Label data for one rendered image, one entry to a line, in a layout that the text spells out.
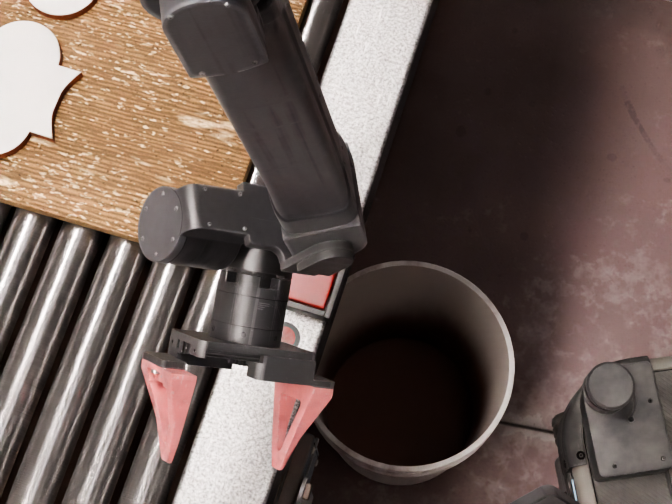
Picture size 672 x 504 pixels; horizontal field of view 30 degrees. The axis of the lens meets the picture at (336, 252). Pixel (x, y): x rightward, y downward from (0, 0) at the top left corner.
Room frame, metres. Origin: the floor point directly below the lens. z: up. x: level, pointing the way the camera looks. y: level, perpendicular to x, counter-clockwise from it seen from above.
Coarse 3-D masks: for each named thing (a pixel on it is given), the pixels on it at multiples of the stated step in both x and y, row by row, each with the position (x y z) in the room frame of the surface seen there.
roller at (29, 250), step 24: (24, 216) 0.42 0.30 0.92; (48, 216) 0.42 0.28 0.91; (24, 240) 0.40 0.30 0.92; (48, 240) 0.40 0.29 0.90; (0, 264) 0.38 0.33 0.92; (24, 264) 0.38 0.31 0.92; (0, 288) 0.35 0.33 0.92; (24, 288) 0.35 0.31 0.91; (0, 312) 0.33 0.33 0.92; (0, 336) 0.31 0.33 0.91; (0, 360) 0.29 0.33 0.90
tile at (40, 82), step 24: (24, 24) 0.62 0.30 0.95; (0, 48) 0.59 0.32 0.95; (24, 48) 0.59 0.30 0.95; (48, 48) 0.59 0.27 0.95; (0, 72) 0.57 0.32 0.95; (24, 72) 0.57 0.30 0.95; (48, 72) 0.56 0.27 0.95; (72, 72) 0.56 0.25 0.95; (0, 96) 0.54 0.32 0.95; (24, 96) 0.54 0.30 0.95; (48, 96) 0.54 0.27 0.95; (0, 120) 0.52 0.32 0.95; (24, 120) 0.51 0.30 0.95; (48, 120) 0.51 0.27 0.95; (0, 144) 0.49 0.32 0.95; (24, 144) 0.49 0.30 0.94
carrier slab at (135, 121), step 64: (0, 0) 0.66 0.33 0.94; (128, 0) 0.64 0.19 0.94; (64, 64) 0.58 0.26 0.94; (128, 64) 0.57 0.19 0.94; (64, 128) 0.51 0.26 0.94; (128, 128) 0.50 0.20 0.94; (192, 128) 0.50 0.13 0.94; (0, 192) 0.44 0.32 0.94; (64, 192) 0.44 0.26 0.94; (128, 192) 0.43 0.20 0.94
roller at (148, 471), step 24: (312, 0) 0.64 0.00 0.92; (336, 0) 0.64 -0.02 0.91; (312, 24) 0.61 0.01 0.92; (312, 48) 0.58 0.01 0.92; (216, 288) 0.33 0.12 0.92; (192, 312) 0.31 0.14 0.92; (192, 408) 0.22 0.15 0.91; (144, 432) 0.20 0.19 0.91; (144, 456) 0.18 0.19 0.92; (144, 480) 0.16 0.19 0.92; (168, 480) 0.16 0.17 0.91
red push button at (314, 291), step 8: (296, 280) 0.33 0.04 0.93; (304, 280) 0.33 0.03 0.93; (312, 280) 0.33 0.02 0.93; (320, 280) 0.33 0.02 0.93; (328, 280) 0.33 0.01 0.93; (296, 288) 0.33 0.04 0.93; (304, 288) 0.33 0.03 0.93; (312, 288) 0.32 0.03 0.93; (320, 288) 0.32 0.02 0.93; (328, 288) 0.32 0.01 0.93; (296, 296) 0.32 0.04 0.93; (304, 296) 0.32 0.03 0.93; (312, 296) 0.32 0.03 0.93; (320, 296) 0.32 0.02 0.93; (328, 296) 0.32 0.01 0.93; (304, 304) 0.31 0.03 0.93; (312, 304) 0.31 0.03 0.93; (320, 304) 0.31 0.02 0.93
